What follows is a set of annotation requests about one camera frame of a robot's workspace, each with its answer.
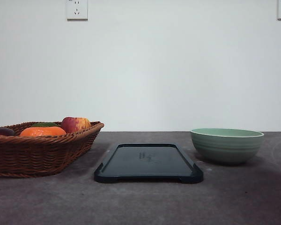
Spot dark purple fruit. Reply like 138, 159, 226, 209
0, 127, 15, 136

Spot brown wicker basket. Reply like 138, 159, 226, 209
0, 117, 105, 178

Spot red yellow apple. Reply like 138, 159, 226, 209
61, 117, 91, 133

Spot orange tangerine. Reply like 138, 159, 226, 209
20, 127, 67, 137

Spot dark green avocado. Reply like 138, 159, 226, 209
31, 122, 59, 127

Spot green ceramic bowl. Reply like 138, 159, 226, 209
190, 128, 264, 164

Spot white wall socket left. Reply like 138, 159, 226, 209
66, 0, 89, 22

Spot dark rectangular tray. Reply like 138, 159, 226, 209
94, 143, 204, 183

